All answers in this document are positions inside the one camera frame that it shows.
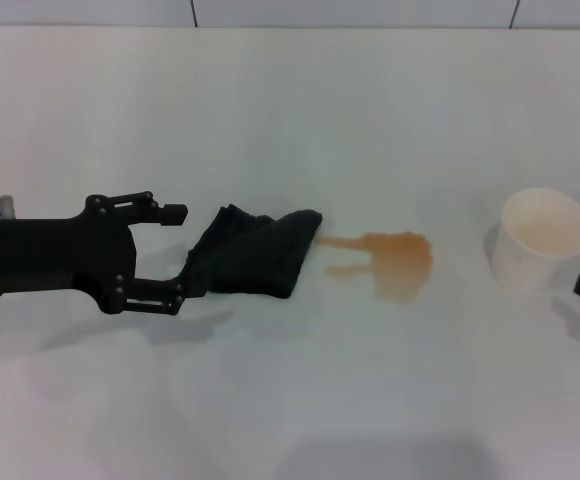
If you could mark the brown liquid stain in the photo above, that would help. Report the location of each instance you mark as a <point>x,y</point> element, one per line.
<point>400,265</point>

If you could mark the dark blue rag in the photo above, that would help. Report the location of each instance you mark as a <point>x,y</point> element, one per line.
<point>260,250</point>

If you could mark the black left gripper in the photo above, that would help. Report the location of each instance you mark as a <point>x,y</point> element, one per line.
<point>55,255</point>

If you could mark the white paper cup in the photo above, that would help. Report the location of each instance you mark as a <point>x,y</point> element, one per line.
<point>535,245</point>

